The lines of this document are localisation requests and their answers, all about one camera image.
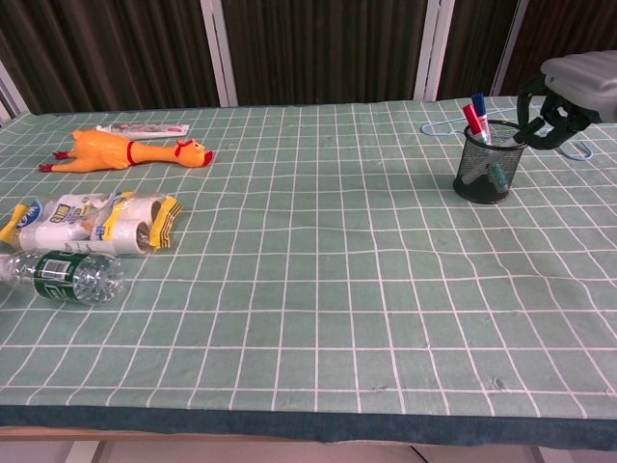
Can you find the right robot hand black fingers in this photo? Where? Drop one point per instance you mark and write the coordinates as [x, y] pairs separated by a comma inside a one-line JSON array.
[[583, 77]]

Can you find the blue marker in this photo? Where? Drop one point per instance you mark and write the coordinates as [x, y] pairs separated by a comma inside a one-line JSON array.
[[479, 103]]

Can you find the red capped marker pen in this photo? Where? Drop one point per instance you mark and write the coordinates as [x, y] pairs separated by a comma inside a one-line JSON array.
[[471, 116]]

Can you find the teal object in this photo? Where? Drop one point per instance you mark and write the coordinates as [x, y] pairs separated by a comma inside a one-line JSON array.
[[497, 177]]

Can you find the black mesh pen holder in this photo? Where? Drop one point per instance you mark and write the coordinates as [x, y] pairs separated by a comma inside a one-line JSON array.
[[477, 169]]

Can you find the green grid tablecloth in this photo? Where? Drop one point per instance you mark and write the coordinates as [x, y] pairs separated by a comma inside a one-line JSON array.
[[308, 270]]

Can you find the toothpaste tube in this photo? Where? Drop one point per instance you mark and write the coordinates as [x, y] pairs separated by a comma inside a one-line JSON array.
[[144, 128]]

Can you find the yellow rubber chicken toy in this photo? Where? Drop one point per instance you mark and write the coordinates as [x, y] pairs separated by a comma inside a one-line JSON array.
[[111, 152]]

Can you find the packaged rolls yellow wrapper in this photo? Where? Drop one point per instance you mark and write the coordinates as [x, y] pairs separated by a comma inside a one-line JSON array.
[[96, 224]]

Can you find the clear bottle green label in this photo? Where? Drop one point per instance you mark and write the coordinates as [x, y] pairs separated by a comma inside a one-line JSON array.
[[67, 277]]

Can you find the white partition frame post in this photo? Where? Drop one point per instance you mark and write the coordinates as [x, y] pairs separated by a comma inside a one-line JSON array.
[[218, 53], [510, 46], [7, 96], [434, 48]]

